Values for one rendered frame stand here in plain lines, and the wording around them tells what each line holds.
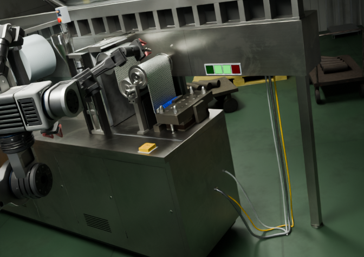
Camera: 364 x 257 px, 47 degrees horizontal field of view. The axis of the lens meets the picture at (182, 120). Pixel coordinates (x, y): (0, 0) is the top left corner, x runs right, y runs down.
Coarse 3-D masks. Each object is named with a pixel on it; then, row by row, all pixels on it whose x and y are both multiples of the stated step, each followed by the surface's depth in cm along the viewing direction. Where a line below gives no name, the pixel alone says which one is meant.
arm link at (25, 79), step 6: (12, 48) 211; (18, 48) 209; (12, 54) 209; (18, 54) 213; (12, 60) 211; (18, 60) 213; (12, 66) 212; (18, 66) 212; (18, 72) 214; (24, 72) 216; (18, 78) 215; (24, 78) 216; (18, 84) 217; (24, 84) 216
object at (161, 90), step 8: (160, 80) 259; (168, 80) 265; (152, 88) 253; (160, 88) 259; (168, 88) 266; (152, 96) 253; (160, 96) 260; (168, 96) 266; (152, 104) 254; (160, 104) 260
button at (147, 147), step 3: (144, 144) 239; (147, 144) 238; (150, 144) 237; (153, 144) 236; (141, 147) 236; (144, 147) 235; (147, 147) 234; (150, 147) 234; (153, 147) 236; (141, 150) 236; (144, 150) 234; (147, 150) 233; (150, 150) 234
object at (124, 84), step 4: (124, 80) 259; (128, 80) 258; (120, 84) 263; (124, 84) 261; (128, 84) 259; (132, 84) 257; (120, 88) 264; (124, 88) 262; (128, 88) 260; (124, 92) 264
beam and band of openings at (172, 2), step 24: (144, 0) 267; (168, 0) 256; (192, 0) 247; (216, 0) 238; (240, 0) 230; (264, 0) 223; (288, 0) 223; (0, 24) 365; (24, 24) 346; (72, 24) 325; (96, 24) 306; (120, 24) 287; (144, 24) 279; (168, 24) 273; (192, 24) 261; (216, 24) 245; (240, 24) 236
